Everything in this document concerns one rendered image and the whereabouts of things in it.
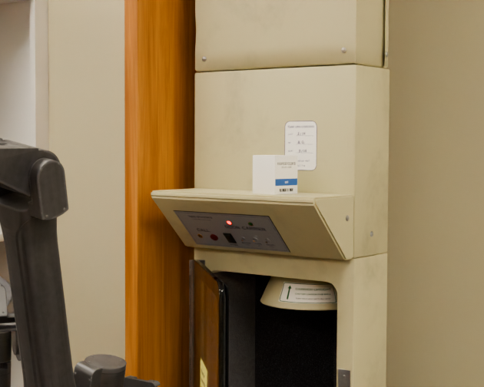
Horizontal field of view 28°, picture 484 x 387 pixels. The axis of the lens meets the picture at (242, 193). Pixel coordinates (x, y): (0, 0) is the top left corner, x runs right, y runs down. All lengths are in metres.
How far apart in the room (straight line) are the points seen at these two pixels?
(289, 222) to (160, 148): 0.33
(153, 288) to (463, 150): 0.65
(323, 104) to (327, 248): 0.23
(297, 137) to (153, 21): 0.33
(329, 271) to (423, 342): 0.47
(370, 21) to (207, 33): 0.29
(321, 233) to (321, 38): 0.31
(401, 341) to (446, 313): 0.12
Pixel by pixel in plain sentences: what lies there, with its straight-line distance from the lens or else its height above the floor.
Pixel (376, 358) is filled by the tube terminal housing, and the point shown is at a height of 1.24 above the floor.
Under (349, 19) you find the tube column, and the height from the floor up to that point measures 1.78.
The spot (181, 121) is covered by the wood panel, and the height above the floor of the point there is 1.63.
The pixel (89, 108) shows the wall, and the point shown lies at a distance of 2.46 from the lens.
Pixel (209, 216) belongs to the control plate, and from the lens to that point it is 1.55.
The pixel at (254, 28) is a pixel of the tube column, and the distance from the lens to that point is 1.61.
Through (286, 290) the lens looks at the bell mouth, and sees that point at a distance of 1.61.
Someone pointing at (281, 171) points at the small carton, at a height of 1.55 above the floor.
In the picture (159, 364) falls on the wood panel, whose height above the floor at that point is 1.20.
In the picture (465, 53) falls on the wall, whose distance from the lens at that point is 1.89.
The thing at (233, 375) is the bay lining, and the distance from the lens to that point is 1.76.
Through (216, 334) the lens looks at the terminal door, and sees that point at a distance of 1.41.
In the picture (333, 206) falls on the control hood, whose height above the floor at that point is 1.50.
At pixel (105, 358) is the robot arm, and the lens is 1.36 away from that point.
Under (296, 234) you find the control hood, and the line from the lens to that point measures 1.48.
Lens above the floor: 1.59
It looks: 3 degrees down
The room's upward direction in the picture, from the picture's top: straight up
